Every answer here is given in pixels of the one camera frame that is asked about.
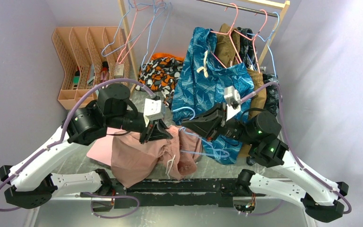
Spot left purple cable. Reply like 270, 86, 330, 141
0, 78, 157, 212

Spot purple cable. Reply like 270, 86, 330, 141
239, 81, 353, 215
0, 78, 157, 212

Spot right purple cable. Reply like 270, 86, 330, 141
239, 81, 353, 215

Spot pink flat board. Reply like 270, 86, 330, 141
86, 128, 125, 166

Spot blue hanger with grey shorts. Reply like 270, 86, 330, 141
246, 12, 281, 78

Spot pink hanger with brown shorts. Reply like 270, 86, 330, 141
233, 9, 268, 73

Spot pink hanger on left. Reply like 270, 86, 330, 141
117, 0, 168, 67

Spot light blue wire hanger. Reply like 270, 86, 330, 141
171, 106, 230, 160

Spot orange camouflage shorts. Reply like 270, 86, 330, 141
138, 53, 184, 108

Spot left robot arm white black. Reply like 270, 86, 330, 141
0, 82, 172, 209

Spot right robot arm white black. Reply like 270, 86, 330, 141
181, 102, 351, 223

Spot pink shorts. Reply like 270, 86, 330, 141
111, 125, 201, 188

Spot peach plastic file organizer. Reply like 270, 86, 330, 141
52, 26, 135, 110

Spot brown shorts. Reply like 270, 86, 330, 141
214, 23, 267, 157

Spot wooden clothes rack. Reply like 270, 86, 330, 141
130, 0, 290, 78

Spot dark grey patterned shorts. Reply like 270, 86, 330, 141
236, 27, 279, 166

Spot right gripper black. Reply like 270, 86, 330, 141
181, 101, 257, 146

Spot blue shark print shorts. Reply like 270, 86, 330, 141
171, 26, 255, 166

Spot pink hanger with blue shorts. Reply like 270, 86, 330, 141
210, 3, 242, 69

